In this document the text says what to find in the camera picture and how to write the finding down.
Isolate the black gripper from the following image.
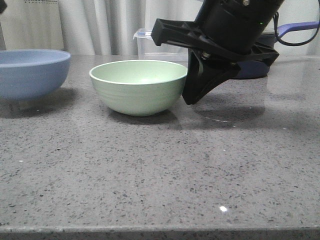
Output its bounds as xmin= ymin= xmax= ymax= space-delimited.
xmin=151 ymin=18 xmax=279 ymax=105

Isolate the green bowl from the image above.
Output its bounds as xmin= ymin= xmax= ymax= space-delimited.
xmin=89 ymin=60 xmax=188 ymax=117

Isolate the blue bowl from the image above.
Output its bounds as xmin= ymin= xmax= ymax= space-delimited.
xmin=0 ymin=49 xmax=71 ymax=101

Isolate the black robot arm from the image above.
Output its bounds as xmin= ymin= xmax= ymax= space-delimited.
xmin=151 ymin=0 xmax=283 ymax=105

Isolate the blue saucepan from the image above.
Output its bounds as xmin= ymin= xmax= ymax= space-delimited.
xmin=233 ymin=21 xmax=320 ymax=80

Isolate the clear plastic storage container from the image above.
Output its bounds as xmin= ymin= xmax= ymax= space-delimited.
xmin=133 ymin=28 xmax=188 ymax=63

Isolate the grey curtain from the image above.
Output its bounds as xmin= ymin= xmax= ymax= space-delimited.
xmin=0 ymin=0 xmax=320 ymax=56

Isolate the black cable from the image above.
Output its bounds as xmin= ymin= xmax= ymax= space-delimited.
xmin=272 ymin=11 xmax=320 ymax=47

